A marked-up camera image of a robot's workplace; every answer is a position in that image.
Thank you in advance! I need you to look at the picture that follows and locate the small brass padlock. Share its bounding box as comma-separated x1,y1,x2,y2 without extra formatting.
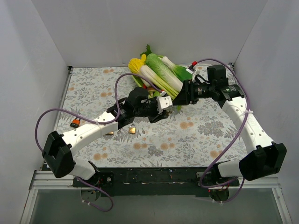
128,124,136,134

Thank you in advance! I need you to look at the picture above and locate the orange black padlock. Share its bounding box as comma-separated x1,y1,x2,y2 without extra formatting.
70,117,81,128

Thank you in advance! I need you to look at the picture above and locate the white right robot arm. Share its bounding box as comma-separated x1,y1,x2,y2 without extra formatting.
172,65,287,186

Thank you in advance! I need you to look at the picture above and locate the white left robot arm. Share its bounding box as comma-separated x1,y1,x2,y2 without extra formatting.
42,87,172,187

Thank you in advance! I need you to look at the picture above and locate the brown mushroom toy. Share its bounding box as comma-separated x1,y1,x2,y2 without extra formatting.
147,87,156,97

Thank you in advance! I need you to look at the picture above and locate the green plastic tray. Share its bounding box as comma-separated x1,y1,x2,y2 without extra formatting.
130,55,194,98

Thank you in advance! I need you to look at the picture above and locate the floral patterned table mat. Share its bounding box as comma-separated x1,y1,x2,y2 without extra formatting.
63,67,247,167

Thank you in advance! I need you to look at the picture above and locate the napa cabbage toy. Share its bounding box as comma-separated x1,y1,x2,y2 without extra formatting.
145,53,183,92

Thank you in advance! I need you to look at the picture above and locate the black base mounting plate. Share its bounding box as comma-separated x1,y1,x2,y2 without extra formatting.
71,167,241,197

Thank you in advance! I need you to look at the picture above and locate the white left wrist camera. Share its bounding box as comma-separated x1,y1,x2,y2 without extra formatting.
156,91,173,114

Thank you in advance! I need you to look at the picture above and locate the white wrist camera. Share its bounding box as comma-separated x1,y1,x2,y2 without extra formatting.
186,61,198,81
156,91,173,114

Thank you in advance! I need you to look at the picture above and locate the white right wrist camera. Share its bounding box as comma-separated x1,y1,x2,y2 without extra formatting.
186,61,198,81

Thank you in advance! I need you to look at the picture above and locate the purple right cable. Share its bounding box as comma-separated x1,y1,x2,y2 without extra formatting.
196,58,252,203

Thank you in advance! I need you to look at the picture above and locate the purple cable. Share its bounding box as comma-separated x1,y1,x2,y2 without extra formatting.
34,73,168,212
196,58,252,203

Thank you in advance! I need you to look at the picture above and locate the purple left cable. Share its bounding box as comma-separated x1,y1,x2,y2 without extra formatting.
34,73,168,212

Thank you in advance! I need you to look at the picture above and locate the aluminium frame rail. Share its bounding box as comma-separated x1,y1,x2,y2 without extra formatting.
21,168,292,224

